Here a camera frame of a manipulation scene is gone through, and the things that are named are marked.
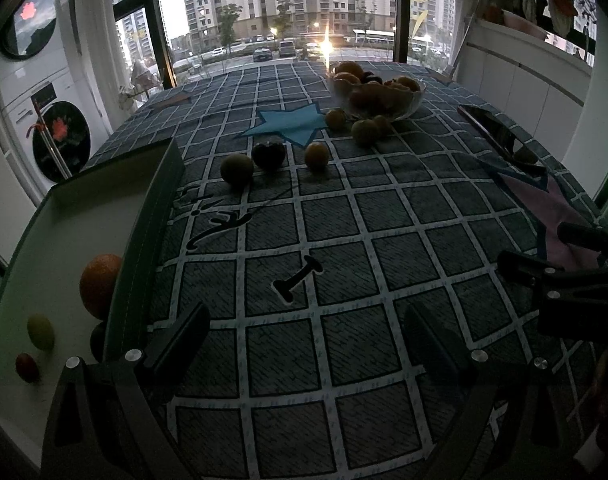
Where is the white storage box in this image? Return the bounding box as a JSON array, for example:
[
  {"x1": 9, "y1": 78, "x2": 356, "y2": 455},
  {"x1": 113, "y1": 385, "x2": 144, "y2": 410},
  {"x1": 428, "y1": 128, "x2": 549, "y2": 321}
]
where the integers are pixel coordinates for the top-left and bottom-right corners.
[{"x1": 0, "y1": 139, "x2": 185, "y2": 468}]

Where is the brown round fruit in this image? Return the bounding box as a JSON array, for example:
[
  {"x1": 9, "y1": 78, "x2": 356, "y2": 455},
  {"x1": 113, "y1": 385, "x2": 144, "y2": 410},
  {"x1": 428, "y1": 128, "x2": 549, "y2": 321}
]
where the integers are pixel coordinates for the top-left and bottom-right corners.
[{"x1": 220, "y1": 153, "x2": 254, "y2": 188}]

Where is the brown fruit near bowl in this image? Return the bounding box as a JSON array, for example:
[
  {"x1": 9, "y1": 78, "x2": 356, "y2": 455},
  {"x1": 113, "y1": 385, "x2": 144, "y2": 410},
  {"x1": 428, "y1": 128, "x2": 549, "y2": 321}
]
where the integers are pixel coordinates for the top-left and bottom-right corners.
[{"x1": 325, "y1": 108, "x2": 348, "y2": 136}]

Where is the green brown fruit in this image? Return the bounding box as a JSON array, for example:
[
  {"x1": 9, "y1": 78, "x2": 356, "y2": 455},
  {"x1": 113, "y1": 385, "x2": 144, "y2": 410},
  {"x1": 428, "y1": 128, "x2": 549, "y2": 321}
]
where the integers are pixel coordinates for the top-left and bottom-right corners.
[{"x1": 351, "y1": 119, "x2": 381, "y2": 148}]

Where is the green fruit in box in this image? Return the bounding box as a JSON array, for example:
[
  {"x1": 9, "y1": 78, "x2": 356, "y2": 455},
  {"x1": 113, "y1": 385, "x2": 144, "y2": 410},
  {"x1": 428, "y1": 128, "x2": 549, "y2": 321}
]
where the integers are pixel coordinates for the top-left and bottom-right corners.
[{"x1": 26, "y1": 314, "x2": 56, "y2": 352}]

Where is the orange fruit in box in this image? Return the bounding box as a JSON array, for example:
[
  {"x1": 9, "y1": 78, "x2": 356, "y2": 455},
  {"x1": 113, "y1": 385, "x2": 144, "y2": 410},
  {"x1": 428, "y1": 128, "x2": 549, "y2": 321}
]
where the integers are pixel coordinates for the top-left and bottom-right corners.
[{"x1": 78, "y1": 254, "x2": 122, "y2": 321}]

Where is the dark plum fruit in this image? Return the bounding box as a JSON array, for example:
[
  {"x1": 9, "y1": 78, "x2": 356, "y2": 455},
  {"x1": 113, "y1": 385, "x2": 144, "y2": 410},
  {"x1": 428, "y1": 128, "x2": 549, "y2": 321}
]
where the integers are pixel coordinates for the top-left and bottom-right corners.
[{"x1": 252, "y1": 142, "x2": 287, "y2": 172}]

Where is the white cabinet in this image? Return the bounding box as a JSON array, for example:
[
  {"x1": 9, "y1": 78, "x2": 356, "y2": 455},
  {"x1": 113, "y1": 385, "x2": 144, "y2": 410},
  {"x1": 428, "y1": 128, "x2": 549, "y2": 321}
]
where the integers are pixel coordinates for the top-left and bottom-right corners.
[{"x1": 456, "y1": 21, "x2": 592, "y2": 159}]

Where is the blue plaid tablecloth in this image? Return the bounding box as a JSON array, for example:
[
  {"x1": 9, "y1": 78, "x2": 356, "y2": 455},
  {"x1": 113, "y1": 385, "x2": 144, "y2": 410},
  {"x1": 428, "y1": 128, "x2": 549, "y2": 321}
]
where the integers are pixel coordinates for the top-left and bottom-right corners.
[{"x1": 92, "y1": 63, "x2": 596, "y2": 479}]

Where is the white washing machine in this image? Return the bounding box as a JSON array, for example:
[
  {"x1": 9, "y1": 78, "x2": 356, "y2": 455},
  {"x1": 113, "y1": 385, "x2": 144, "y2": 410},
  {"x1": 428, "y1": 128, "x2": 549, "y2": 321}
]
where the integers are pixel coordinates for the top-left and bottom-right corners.
[{"x1": 2, "y1": 70, "x2": 110, "y2": 195}]

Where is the small orange fruit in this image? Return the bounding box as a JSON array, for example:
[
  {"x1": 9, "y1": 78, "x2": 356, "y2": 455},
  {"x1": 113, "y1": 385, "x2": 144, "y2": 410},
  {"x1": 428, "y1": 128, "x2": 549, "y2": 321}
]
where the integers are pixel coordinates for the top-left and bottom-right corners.
[{"x1": 304, "y1": 142, "x2": 330, "y2": 174}]

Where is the white dryer machine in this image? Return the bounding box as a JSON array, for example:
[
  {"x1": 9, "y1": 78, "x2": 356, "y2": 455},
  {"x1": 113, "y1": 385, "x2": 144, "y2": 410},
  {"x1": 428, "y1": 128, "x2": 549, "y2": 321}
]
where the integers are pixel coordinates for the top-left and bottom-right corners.
[{"x1": 0, "y1": 0, "x2": 68, "y2": 107}]

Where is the glass fruit bowl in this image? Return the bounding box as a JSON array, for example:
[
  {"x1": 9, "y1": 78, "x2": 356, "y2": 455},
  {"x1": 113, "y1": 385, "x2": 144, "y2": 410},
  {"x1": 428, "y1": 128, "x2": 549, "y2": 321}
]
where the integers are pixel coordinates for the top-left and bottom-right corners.
[{"x1": 328, "y1": 75, "x2": 426, "y2": 122}]

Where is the dark red fruit in box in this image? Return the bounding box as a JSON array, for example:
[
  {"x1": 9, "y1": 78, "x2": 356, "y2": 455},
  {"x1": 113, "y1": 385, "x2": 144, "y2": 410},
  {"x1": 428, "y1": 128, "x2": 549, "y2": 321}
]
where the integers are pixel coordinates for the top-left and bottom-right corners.
[{"x1": 14, "y1": 353, "x2": 42, "y2": 385}]

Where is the blue star patch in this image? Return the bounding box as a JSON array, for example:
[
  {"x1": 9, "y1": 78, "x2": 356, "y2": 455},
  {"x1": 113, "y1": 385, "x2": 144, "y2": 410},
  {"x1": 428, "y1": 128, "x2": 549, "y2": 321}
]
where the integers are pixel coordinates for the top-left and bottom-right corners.
[{"x1": 238, "y1": 103, "x2": 327, "y2": 148}]

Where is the orange in bowl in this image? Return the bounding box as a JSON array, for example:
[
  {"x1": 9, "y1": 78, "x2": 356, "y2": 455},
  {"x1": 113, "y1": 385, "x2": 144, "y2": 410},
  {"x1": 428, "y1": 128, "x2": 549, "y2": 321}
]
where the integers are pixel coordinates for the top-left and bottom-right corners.
[{"x1": 334, "y1": 61, "x2": 363, "y2": 79}]

